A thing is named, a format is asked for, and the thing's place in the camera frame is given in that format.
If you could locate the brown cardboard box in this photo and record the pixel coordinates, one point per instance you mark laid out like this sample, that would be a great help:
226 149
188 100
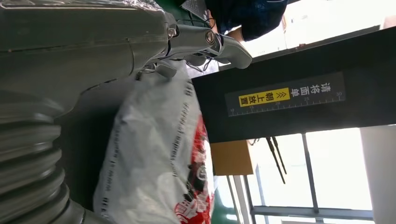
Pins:
230 157

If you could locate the grey red courier package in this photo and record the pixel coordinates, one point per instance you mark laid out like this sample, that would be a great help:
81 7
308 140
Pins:
148 154

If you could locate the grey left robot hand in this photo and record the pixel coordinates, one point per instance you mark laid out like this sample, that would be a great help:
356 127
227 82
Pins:
77 40

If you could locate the person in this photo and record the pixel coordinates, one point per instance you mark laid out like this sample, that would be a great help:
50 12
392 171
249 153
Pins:
253 15

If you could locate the black inbound scanning machine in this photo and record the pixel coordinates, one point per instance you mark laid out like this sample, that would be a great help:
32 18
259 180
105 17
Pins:
309 61

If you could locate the yellow black ruler label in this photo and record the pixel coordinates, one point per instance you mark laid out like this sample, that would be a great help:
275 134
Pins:
284 94

